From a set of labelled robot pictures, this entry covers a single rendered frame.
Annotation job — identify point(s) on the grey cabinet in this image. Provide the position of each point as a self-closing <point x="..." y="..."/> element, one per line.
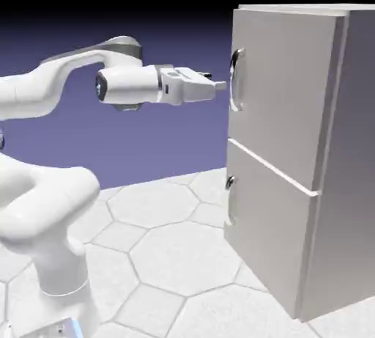
<point x="345" y="168"/>

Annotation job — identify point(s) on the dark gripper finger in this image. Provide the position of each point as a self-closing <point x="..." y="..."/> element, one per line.
<point x="205" y="75"/>

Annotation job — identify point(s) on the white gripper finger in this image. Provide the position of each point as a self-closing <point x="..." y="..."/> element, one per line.
<point x="220" y="86"/>

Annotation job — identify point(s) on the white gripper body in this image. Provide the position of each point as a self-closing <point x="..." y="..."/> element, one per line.
<point x="196" y="88"/>

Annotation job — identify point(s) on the short grey cabinet door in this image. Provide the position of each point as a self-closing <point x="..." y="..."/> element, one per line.
<point x="269" y="235"/>

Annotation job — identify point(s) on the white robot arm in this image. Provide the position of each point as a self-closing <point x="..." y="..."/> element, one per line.
<point x="58" y="85"/>

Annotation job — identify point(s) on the tall grey cabinet door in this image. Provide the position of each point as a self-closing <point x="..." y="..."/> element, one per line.
<point x="287" y="103"/>

